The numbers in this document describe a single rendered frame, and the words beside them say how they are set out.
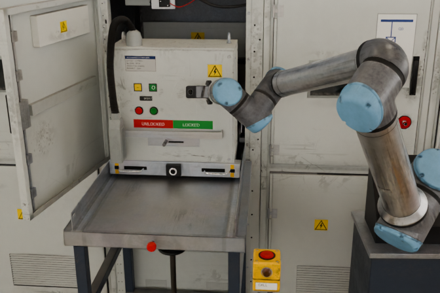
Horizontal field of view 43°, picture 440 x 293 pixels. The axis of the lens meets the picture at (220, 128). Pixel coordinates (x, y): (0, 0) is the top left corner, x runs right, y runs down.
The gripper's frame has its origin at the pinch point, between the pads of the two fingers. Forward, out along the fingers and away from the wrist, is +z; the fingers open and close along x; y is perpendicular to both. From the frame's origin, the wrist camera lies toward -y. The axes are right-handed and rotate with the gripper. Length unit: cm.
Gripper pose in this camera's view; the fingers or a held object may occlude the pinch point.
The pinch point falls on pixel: (205, 92)
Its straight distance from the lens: 216.0
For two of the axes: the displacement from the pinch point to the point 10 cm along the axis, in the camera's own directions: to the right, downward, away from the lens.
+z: -1.7, -0.6, 9.8
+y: 9.8, -0.6, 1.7
